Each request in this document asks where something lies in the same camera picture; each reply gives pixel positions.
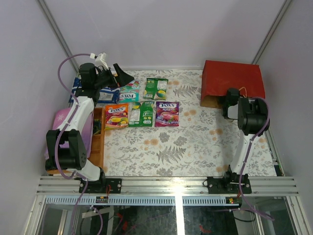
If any green Fox's candy bag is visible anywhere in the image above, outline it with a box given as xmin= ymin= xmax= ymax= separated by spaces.
xmin=119 ymin=80 xmax=140 ymax=103

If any blue chips bag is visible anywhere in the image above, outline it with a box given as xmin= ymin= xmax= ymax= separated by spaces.
xmin=72 ymin=77 xmax=120 ymax=104

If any red paper bag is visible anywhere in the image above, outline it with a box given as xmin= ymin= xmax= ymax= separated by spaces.
xmin=200 ymin=60 xmax=266 ymax=108

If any green snack bag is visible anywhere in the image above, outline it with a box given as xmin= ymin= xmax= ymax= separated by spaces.
xmin=143 ymin=78 xmax=168 ymax=100
xmin=129 ymin=101 xmax=154 ymax=127

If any orange candy bag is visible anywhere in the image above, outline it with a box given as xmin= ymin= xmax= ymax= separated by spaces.
xmin=105 ymin=103 xmax=129 ymax=130

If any purple Fox's berries bag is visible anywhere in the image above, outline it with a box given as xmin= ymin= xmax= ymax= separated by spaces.
xmin=155 ymin=101 xmax=179 ymax=127

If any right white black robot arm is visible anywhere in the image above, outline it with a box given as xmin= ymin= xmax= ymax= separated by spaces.
xmin=218 ymin=88 xmax=270 ymax=193

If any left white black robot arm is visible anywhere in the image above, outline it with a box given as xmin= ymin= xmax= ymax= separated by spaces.
xmin=45 ymin=63 xmax=134 ymax=193

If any dark patterned cloth in tray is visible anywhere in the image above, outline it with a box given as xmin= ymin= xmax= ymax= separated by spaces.
xmin=93 ymin=119 xmax=102 ymax=135

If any floral table mat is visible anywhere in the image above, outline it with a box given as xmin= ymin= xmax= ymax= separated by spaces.
xmin=73 ymin=70 xmax=281 ymax=177

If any pink folded cloth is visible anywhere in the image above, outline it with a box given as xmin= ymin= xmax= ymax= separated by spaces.
xmin=45 ymin=109 xmax=95 ymax=160

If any wooden organizer tray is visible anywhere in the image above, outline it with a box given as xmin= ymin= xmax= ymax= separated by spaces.
xmin=45 ymin=107 xmax=105 ymax=174

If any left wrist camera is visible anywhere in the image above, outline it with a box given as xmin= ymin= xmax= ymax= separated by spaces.
xmin=89 ymin=52 xmax=109 ymax=70

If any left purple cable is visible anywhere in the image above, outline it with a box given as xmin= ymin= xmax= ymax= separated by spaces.
xmin=54 ymin=53 xmax=106 ymax=235

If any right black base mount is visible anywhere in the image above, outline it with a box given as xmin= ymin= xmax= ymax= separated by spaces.
xmin=203 ymin=174 xmax=252 ymax=194

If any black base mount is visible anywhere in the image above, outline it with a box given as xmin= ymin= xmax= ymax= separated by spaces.
xmin=203 ymin=174 xmax=252 ymax=194
xmin=84 ymin=178 xmax=122 ymax=194

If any aluminium front rail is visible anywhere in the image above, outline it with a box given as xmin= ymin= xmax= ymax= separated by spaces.
xmin=36 ymin=176 xmax=299 ymax=197

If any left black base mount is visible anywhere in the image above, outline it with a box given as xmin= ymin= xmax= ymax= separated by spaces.
xmin=84 ymin=178 xmax=122 ymax=194

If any white slotted cable duct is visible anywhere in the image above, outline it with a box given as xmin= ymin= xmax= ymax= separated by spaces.
xmin=45 ymin=195 xmax=241 ymax=207

